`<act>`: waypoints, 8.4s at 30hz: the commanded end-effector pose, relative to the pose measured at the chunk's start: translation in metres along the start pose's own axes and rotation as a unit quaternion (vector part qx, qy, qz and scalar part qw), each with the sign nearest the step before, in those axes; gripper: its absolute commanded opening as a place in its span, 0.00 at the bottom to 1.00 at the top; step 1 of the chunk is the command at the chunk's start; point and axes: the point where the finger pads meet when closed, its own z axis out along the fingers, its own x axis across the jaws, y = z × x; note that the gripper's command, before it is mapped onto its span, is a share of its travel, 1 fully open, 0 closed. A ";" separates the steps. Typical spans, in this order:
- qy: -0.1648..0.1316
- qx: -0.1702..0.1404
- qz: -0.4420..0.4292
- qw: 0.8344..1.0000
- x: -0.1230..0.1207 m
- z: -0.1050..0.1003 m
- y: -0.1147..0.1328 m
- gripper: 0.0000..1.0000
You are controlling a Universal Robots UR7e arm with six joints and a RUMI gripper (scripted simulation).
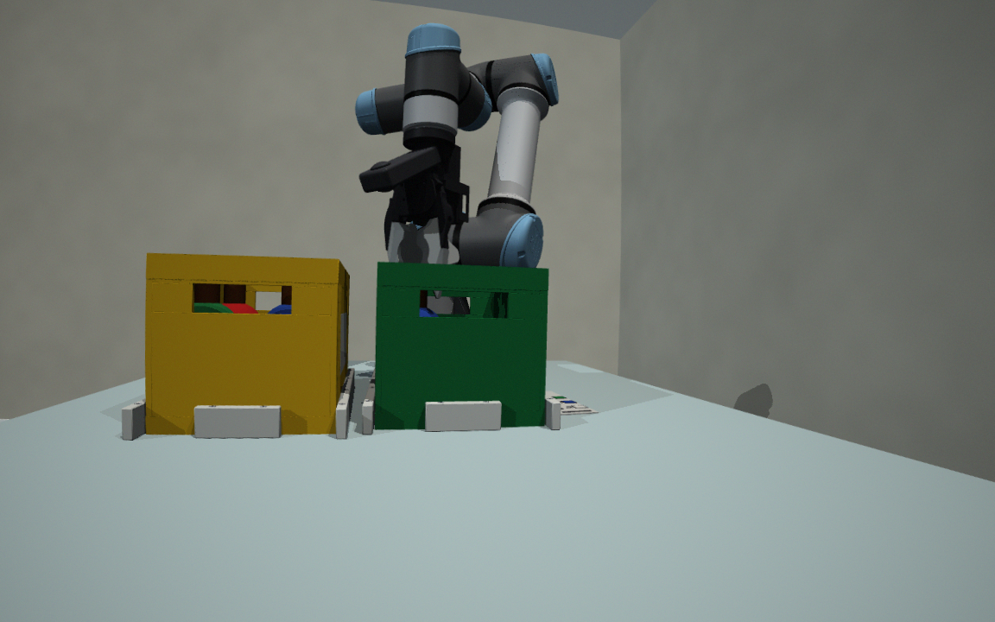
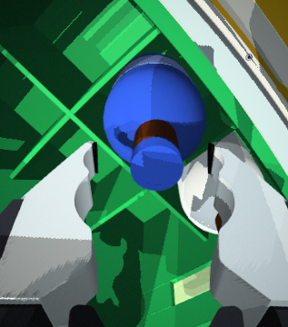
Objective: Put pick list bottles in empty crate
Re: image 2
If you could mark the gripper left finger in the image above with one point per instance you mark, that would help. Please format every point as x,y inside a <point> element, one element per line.
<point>47,257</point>

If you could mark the dark green crate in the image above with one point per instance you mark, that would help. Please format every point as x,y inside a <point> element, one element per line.
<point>67,49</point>

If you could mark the yellow crate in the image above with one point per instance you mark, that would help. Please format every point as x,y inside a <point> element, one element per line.
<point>263,26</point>

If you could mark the white bottle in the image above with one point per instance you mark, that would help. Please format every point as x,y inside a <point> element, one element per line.
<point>197,187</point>

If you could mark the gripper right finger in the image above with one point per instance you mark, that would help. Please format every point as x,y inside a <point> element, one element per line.
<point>249,268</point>

